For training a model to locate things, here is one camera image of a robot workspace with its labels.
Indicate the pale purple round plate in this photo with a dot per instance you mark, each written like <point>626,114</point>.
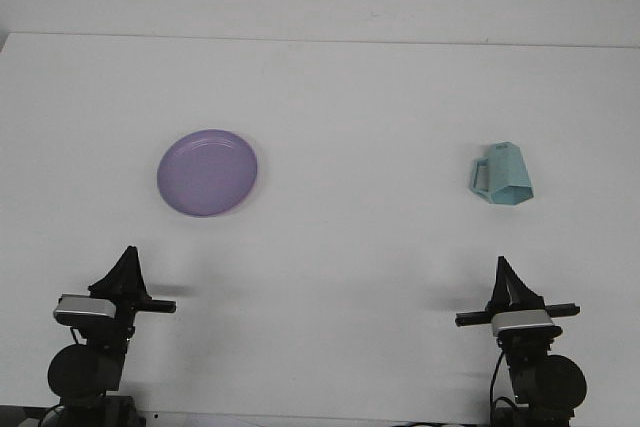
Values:
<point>207,174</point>

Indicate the pale blue hexagonal cup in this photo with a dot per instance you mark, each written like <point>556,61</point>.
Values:
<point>507,172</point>

